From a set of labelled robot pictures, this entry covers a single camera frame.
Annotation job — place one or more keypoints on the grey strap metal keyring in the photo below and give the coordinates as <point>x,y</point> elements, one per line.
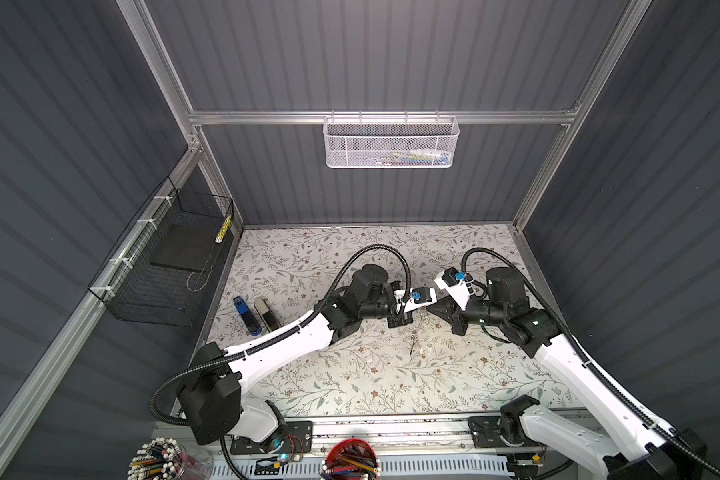
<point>416,343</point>

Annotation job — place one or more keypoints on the blue usb stick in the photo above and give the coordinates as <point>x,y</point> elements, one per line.
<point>251,323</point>

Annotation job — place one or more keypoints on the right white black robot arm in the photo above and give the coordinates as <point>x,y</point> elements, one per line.
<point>635,443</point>

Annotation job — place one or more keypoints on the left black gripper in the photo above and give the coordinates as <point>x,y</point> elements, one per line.
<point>400,321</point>

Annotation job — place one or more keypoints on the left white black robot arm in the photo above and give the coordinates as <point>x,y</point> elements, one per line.
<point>214,399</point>

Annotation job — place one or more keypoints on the red pencil cup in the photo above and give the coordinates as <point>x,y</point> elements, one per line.
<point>351,459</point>

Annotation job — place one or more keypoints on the white mesh wall basket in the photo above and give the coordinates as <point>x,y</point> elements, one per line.
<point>390,141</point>

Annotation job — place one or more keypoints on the yellow marker pen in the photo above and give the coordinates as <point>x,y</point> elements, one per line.
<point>224,228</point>

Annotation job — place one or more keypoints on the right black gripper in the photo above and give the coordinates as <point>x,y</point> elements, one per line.
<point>453,313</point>

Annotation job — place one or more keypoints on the black wire wall basket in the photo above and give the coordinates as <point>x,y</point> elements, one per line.
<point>167,267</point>

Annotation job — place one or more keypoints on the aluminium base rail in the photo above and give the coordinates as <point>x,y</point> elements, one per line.
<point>409,446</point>

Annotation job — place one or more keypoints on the clear pencil jar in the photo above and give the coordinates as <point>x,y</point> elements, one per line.
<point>168,459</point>

